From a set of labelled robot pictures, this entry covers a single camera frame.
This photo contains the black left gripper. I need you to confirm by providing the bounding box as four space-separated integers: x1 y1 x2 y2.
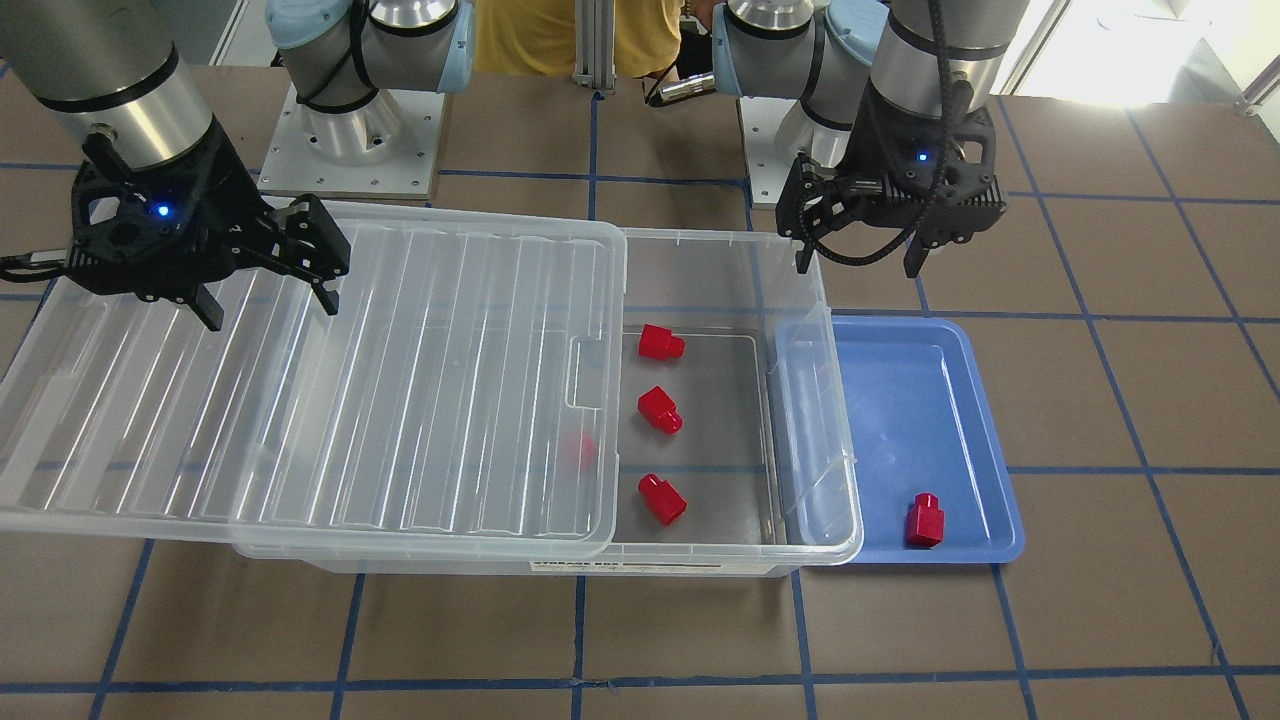
776 79 1007 279

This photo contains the person in yellow shirt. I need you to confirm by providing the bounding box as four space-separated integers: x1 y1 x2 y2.
474 1 719 79

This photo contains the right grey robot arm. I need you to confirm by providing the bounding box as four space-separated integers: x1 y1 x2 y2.
3 1 476 331

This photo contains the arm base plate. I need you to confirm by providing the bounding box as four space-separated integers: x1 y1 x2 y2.
739 97 850 209
259 86 445 202

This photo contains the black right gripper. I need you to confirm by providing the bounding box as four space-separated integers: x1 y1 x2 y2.
67 120 351 332

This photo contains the red block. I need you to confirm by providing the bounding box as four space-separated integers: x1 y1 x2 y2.
562 430 598 473
637 386 684 436
904 492 946 550
637 473 689 527
637 323 686 363

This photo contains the aluminium frame post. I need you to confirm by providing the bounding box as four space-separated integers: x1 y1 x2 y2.
571 0 617 97

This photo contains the clear plastic storage box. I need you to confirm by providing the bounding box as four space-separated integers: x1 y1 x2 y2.
238 228 840 577

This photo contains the clear plastic box lid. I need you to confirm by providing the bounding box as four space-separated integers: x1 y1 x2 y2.
1 202 627 561

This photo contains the blue plastic tray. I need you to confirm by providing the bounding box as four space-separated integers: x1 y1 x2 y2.
776 313 1025 564

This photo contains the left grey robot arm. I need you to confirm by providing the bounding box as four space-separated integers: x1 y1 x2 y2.
709 1 1027 278

